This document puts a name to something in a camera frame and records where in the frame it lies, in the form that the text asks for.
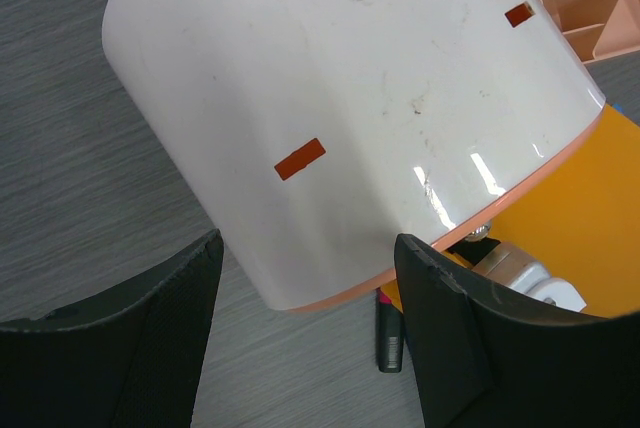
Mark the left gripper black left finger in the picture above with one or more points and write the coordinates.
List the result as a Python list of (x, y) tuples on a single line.
[(129, 356)]

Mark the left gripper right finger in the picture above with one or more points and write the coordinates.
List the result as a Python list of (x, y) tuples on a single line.
[(487, 356)]

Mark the orange folder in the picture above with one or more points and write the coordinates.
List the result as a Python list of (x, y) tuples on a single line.
[(582, 221)]

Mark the white arched drawer cabinet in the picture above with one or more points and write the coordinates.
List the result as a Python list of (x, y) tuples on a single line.
[(314, 132)]

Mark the black binder clip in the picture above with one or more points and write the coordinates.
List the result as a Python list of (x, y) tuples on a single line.
[(389, 335)]

